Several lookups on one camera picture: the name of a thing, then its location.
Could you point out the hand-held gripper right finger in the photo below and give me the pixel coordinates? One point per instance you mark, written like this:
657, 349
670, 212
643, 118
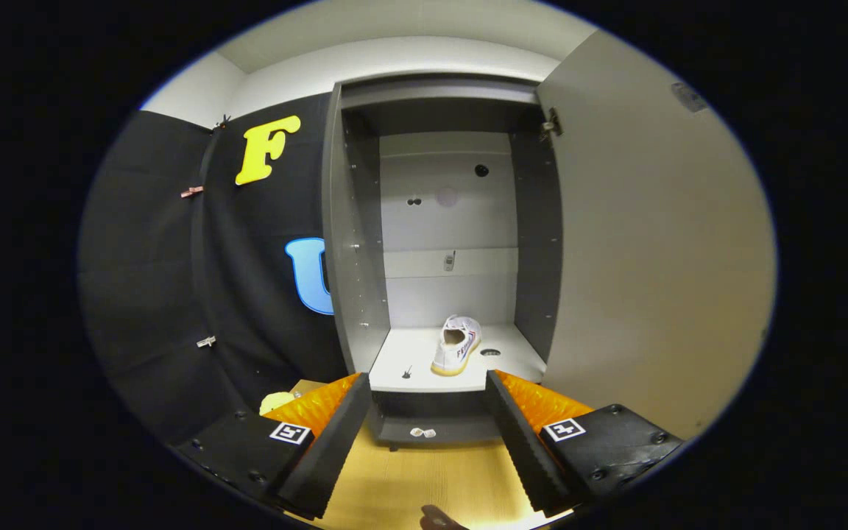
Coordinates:
523, 449

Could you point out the yellow pineapple plush toy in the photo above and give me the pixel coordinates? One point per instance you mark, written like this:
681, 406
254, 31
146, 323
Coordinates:
275, 403

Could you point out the black backdrop cloth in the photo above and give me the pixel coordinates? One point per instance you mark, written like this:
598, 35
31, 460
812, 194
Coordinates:
152, 294

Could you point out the dark brown object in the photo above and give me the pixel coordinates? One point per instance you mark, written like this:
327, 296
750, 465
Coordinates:
439, 520

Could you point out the white canvas shoe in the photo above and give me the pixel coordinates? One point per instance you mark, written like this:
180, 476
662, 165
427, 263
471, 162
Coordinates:
457, 350

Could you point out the dark grey shoe cabinet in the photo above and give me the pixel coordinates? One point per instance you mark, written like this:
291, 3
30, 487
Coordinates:
354, 258

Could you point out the black clip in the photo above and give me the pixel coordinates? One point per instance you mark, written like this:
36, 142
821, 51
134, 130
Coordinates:
222, 122

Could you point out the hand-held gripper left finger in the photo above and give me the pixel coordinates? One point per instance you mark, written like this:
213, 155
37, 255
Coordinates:
328, 456

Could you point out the silver clip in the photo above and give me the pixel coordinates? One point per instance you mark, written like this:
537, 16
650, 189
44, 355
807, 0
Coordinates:
206, 341

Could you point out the red clip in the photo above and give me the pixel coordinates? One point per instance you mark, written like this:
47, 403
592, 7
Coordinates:
191, 192

